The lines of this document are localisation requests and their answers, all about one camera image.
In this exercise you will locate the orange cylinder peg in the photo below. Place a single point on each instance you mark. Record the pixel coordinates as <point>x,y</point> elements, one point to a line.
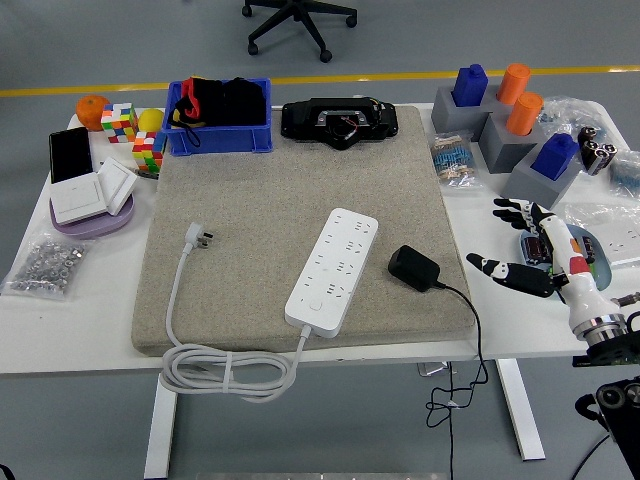
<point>524,114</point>
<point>514,82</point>

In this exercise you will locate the black table control panel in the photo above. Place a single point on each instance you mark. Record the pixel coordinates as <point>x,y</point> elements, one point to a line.
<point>582,361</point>

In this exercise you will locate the white wall switch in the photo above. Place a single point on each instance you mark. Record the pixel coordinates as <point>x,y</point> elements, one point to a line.
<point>77,200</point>
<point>117,185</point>

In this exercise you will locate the green battery pile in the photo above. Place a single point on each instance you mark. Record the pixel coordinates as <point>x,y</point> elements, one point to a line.
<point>594,275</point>

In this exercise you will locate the blue square peg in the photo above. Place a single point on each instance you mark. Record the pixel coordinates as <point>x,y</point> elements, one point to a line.
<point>554,155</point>
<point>469,85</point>

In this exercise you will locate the orange fruit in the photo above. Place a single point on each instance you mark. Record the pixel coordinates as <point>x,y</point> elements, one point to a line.
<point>90,112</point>

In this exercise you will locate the black capacitor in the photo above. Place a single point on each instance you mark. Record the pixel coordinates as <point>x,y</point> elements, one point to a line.
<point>589,247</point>
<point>531,249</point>

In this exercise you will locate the white table leg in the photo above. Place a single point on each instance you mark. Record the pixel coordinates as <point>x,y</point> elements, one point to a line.
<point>160,425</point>
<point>520,410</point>

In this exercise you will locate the yellow lemon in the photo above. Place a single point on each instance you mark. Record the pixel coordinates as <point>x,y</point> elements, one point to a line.
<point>151,120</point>

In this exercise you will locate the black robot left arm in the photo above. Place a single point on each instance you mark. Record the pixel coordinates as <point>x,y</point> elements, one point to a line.
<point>4,472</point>

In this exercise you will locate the bagged white socket panel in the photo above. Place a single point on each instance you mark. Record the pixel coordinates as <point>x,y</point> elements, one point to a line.
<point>620,245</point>

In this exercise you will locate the multicoloured puzzle cube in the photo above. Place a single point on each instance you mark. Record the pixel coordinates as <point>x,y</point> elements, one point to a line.
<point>119,122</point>
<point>148,152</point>

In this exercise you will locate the silver bracket under table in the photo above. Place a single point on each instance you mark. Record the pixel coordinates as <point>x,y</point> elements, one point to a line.
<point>431,369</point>

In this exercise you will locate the clear bag of small parts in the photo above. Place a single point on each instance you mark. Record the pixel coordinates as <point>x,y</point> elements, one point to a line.
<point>572,115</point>

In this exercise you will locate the black electronic housing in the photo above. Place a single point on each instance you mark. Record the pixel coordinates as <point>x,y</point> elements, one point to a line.
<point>305,122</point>

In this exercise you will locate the grey peg holder block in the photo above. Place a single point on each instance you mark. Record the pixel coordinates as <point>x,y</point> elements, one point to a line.
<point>447,117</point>
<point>502,150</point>
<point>530,192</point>

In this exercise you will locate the bag of blue resistors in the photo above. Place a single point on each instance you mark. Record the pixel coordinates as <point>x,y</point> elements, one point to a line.
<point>627,172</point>

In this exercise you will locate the black red fabric bundle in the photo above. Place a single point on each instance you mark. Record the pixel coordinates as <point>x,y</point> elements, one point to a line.
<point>235,102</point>

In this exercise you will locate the light blue tray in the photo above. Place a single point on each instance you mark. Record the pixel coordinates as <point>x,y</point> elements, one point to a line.
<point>604,272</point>

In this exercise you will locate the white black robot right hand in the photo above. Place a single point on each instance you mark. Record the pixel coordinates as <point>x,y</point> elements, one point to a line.
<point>575,270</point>

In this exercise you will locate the grey-brown mat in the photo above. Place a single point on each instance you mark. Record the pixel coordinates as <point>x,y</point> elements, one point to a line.
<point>300,180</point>

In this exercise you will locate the bag of metal nuts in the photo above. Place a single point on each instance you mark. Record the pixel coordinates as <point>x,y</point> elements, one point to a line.
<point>45,265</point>

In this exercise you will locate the black smartphone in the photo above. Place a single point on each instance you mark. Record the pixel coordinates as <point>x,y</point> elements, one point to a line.
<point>70,154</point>

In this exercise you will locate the blue plastic bin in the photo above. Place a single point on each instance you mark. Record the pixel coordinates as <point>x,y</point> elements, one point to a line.
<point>220,140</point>

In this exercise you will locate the black office chair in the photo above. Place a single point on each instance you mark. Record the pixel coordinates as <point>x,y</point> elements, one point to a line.
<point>302,17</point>

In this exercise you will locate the purple tray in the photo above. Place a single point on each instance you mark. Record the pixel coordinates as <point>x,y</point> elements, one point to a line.
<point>100,227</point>

